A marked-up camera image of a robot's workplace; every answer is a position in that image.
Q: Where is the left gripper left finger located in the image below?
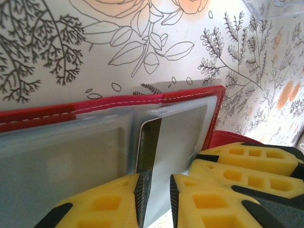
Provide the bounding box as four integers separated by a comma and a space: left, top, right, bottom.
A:
33, 172, 152, 228

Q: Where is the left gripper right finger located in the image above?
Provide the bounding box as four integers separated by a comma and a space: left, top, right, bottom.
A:
170, 173, 304, 228

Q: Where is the blue credit card grey back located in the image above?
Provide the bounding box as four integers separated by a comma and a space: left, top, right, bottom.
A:
135, 117, 196, 228

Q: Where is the red leather card holder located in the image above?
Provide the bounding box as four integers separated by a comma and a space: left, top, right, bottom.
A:
0, 85, 264, 228

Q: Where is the clear acrylic organizer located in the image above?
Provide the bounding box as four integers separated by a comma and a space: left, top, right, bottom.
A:
244, 0, 304, 19

